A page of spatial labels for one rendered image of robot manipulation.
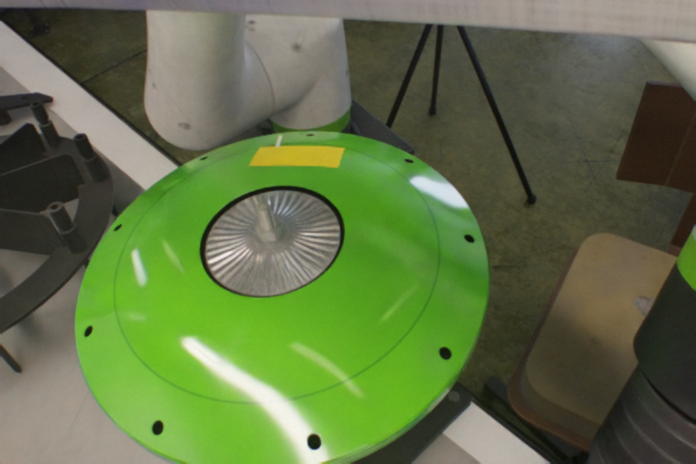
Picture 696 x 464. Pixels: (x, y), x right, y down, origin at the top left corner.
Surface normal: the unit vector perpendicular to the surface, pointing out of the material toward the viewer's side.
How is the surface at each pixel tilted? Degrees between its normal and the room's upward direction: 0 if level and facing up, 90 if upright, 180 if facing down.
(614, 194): 0
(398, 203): 14
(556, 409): 90
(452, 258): 23
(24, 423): 0
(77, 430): 0
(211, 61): 114
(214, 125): 110
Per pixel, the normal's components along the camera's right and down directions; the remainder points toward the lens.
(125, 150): -0.07, -0.68
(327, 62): 0.68, 0.49
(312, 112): 0.26, 0.70
